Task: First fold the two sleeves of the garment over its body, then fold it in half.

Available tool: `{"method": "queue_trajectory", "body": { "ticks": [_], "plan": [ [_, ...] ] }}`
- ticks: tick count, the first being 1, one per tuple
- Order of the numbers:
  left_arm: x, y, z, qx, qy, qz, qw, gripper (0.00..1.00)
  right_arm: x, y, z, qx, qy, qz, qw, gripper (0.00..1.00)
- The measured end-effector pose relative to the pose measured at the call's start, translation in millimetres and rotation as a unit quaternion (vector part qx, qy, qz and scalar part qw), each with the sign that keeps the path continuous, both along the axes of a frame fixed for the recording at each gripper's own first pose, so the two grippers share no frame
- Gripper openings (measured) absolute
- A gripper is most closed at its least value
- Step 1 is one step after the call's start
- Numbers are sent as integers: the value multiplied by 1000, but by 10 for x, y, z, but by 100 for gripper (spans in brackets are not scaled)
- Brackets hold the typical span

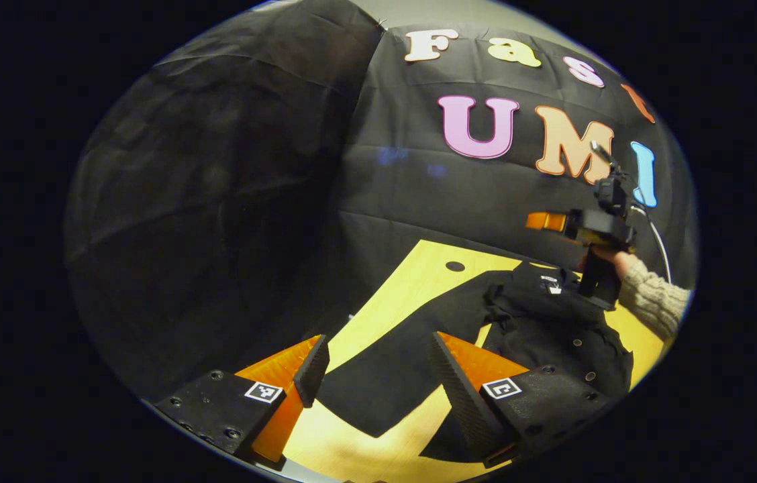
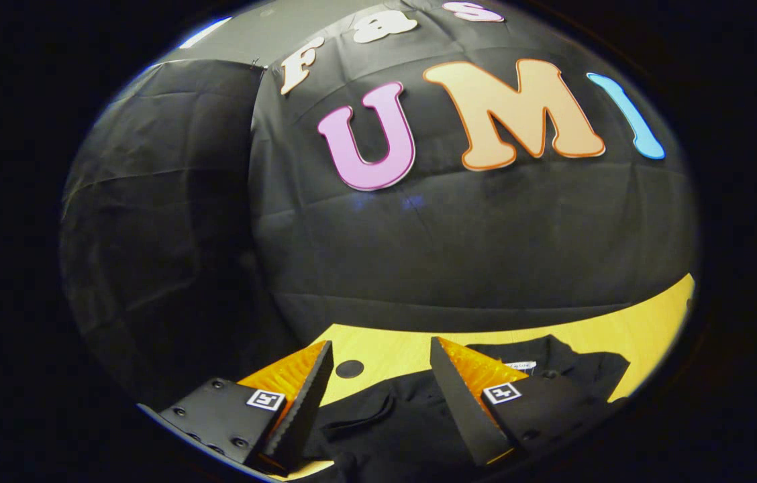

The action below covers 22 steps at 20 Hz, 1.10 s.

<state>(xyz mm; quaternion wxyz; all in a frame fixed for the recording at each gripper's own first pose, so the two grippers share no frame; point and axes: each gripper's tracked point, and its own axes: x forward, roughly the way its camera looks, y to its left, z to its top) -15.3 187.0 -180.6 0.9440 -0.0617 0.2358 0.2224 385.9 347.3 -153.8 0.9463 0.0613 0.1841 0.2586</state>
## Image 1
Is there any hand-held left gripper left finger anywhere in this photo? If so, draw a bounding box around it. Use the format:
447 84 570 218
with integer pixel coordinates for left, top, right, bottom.
154 334 331 465

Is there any black buttoned shirt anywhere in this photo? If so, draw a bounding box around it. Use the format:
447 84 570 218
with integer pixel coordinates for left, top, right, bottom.
315 262 634 464

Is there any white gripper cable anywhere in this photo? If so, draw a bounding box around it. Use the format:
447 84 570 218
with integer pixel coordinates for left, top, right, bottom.
630 205 673 282

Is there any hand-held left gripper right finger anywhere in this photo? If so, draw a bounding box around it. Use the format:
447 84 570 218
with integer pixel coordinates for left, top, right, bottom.
429 331 611 469

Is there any black backdrop cloth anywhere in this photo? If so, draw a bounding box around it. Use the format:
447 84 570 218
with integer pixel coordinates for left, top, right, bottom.
63 0 698 403

